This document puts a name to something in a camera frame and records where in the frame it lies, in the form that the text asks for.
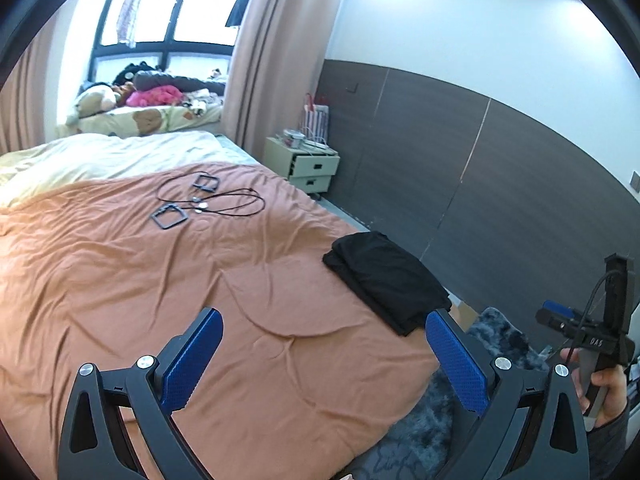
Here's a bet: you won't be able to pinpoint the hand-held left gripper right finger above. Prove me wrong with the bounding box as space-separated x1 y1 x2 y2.
425 309 591 480

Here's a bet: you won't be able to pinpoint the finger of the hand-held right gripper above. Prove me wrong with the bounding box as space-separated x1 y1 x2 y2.
543 300 577 319

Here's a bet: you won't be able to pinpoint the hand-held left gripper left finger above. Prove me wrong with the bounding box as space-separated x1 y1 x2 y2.
57 307 223 480

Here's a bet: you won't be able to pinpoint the black pants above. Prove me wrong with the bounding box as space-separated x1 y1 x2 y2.
322 231 453 337

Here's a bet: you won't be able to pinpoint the person's right forearm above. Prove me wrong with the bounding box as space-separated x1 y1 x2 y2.
585 407 633 480

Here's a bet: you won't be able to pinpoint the person's right hand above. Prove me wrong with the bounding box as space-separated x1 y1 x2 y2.
560 347 629 426

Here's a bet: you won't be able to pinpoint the cardboard box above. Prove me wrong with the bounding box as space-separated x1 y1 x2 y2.
450 300 482 332

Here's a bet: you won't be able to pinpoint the orange blanket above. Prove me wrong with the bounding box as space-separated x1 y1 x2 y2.
0 161 451 480

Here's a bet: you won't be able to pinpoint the cream duvet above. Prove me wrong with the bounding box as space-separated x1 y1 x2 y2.
0 130 261 208

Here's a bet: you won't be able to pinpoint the pale green nightstand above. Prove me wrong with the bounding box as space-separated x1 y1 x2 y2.
264 136 341 195

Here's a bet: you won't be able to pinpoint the pink cloth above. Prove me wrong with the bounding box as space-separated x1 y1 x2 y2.
126 85 183 108

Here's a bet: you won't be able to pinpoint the dark jacket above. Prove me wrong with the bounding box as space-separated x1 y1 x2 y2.
132 70 228 96

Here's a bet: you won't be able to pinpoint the beige teddy bear plush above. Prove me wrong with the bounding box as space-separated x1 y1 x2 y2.
67 82 118 126

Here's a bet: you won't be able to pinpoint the black plush toy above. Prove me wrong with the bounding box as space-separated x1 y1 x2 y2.
112 61 161 86

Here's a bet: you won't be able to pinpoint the beige curtain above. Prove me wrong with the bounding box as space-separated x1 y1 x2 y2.
0 25 61 153
220 0 351 168

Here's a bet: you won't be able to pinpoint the window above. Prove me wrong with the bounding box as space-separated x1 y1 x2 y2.
90 0 261 83

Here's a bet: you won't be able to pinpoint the dark hanging garment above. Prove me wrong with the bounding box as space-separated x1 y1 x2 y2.
225 0 251 26

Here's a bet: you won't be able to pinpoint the patterned hanging cloth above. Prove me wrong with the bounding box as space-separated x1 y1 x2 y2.
117 0 156 48

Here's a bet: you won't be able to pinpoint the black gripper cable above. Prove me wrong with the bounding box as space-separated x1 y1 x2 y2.
574 269 612 357

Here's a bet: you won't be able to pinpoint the thin black cable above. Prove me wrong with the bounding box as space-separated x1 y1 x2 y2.
189 187 266 218
157 175 201 206

